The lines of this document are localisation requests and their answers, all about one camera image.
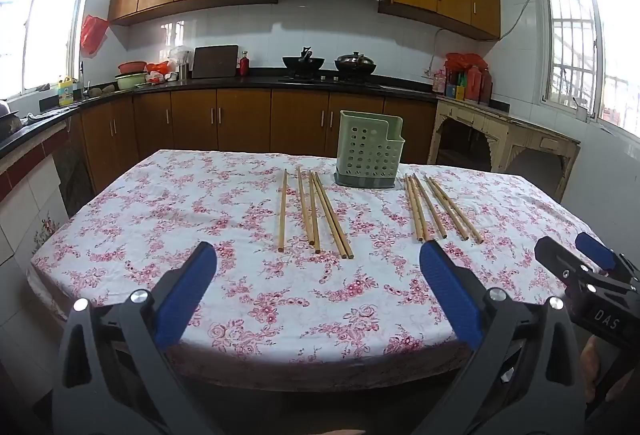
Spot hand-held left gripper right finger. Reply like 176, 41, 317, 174
419, 240, 587, 435

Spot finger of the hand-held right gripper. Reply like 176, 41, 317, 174
574, 231, 640, 286
534, 236, 603, 288

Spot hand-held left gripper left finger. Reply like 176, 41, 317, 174
51, 241, 218, 435

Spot green perforated utensil holder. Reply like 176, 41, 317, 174
334, 110, 406, 190

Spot person's right hand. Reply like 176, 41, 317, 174
580, 334, 608, 398

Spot red floral tablecloth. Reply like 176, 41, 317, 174
30, 149, 608, 391

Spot cream side table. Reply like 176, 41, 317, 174
429, 94, 582, 203

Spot wooden base cabinets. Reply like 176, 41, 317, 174
67, 88, 440, 196

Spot cluster of condiment bottles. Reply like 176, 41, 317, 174
432, 65, 494, 105

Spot black kitchen countertop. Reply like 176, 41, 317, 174
0, 68, 441, 156

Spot green basin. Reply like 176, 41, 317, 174
114, 72, 149, 90

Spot barred window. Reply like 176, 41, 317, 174
537, 0, 640, 136

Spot large red plastic bag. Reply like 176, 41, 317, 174
445, 52, 489, 72

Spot brown cutting board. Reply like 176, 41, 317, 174
191, 44, 239, 79

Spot yellow detergent bottle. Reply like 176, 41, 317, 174
58, 76, 76, 107

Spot white plastic bag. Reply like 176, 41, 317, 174
169, 46, 193, 71

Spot metal pot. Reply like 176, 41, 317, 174
0, 100, 23, 141

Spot gas stove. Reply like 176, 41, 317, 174
277, 72, 383, 86

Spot dark pot with lid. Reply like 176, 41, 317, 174
334, 51, 377, 75

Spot black wok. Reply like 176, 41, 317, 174
281, 46, 326, 77

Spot hanging red plastic bag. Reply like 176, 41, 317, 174
80, 14, 110, 56

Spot plain window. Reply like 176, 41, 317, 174
0, 0, 96, 103

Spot white wall cable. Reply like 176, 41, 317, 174
425, 0, 543, 76

